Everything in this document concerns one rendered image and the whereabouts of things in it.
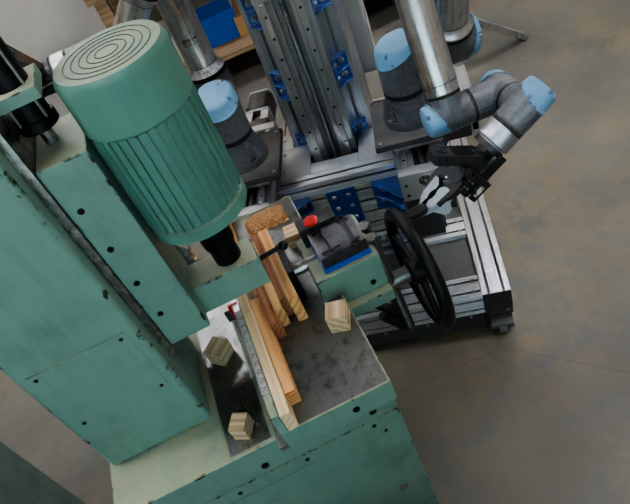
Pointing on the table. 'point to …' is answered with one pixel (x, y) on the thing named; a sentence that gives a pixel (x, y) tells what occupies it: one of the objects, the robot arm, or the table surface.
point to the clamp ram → (296, 271)
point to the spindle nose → (222, 247)
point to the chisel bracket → (226, 277)
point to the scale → (250, 350)
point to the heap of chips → (268, 218)
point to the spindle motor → (152, 130)
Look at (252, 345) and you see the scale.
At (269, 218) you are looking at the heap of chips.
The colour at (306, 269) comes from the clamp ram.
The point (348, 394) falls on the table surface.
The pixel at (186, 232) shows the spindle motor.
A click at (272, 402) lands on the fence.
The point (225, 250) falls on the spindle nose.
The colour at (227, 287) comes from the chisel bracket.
